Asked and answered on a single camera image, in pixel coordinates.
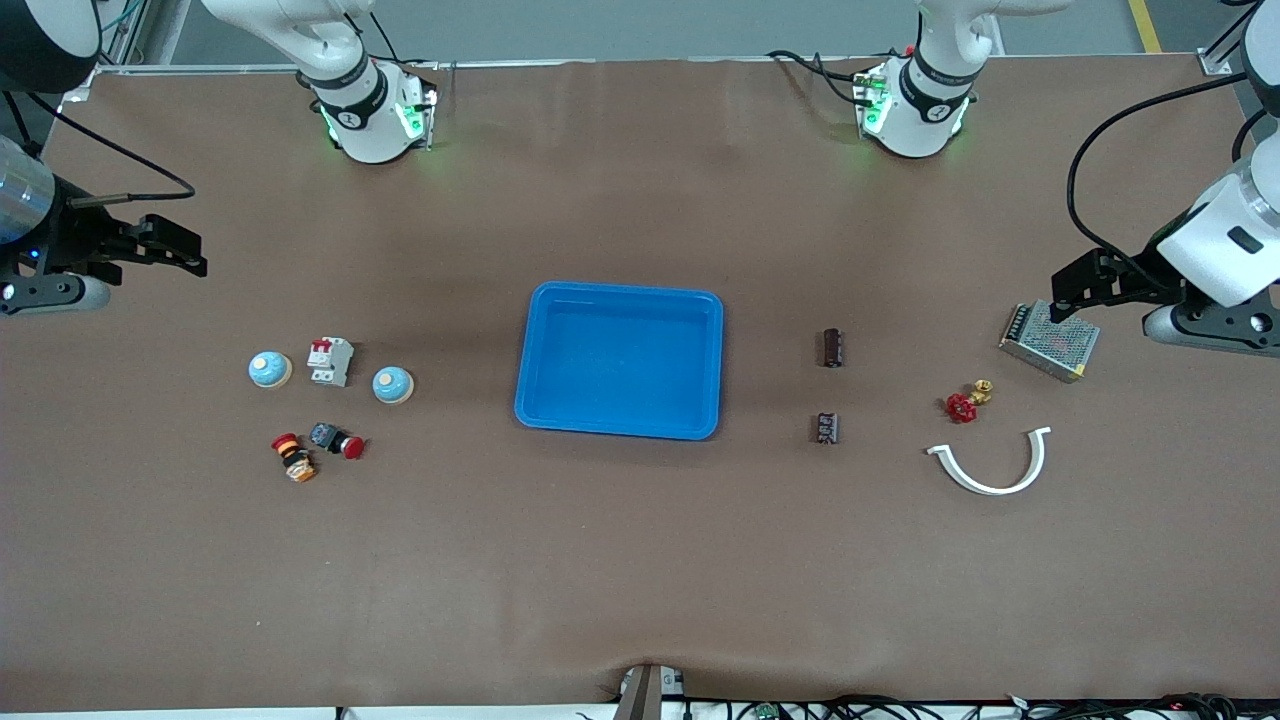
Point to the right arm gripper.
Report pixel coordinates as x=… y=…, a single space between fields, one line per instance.
x=72 y=240

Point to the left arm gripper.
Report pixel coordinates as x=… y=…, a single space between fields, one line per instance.
x=1137 y=274

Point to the blue service bell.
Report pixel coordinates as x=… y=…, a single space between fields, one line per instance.
x=268 y=370
x=393 y=384

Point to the dark brown electrolytic capacitor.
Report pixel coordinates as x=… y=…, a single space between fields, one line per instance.
x=832 y=347

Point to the black small terminal block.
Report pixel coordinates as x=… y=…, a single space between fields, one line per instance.
x=826 y=428

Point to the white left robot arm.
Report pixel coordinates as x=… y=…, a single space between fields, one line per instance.
x=915 y=110

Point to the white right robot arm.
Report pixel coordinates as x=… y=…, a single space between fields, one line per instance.
x=365 y=125

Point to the blue plastic tray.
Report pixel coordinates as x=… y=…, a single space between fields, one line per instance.
x=620 y=360

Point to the metal mesh power supply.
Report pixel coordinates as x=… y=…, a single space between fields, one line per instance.
x=1050 y=338

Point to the white red circuit breaker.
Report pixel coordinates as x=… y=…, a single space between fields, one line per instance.
x=330 y=362

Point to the white curved plastic clamp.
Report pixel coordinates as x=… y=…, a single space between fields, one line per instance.
x=990 y=489

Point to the red black emergency stop button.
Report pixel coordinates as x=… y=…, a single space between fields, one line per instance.
x=325 y=436

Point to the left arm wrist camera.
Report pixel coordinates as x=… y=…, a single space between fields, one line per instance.
x=1200 y=325

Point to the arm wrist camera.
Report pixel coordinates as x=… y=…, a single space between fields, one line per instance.
x=1200 y=325
x=60 y=295

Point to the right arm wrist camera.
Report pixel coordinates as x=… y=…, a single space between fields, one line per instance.
x=60 y=295

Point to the aluminium frame profile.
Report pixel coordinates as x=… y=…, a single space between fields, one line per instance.
x=1215 y=63
x=135 y=40

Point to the orange red push button switch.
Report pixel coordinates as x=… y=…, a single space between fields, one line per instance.
x=296 y=460

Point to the grey table edge bracket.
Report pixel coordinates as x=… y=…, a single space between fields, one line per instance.
x=640 y=695

